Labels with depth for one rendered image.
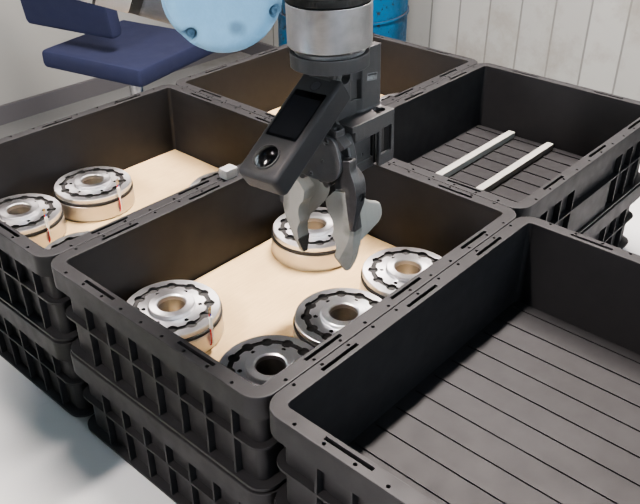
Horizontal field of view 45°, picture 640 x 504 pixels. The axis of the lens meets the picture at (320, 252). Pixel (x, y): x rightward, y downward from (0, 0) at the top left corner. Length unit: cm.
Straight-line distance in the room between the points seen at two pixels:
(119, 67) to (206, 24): 222
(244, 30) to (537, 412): 45
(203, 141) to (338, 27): 55
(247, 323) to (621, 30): 241
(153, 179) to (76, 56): 173
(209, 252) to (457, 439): 37
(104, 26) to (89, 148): 166
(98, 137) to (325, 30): 56
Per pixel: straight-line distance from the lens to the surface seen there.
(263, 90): 135
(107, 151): 117
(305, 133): 67
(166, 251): 88
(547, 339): 85
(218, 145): 116
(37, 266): 82
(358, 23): 68
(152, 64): 272
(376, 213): 77
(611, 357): 85
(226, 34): 50
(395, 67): 141
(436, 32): 349
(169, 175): 116
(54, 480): 90
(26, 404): 100
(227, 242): 94
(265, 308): 87
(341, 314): 82
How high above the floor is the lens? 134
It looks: 32 degrees down
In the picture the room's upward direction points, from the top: straight up
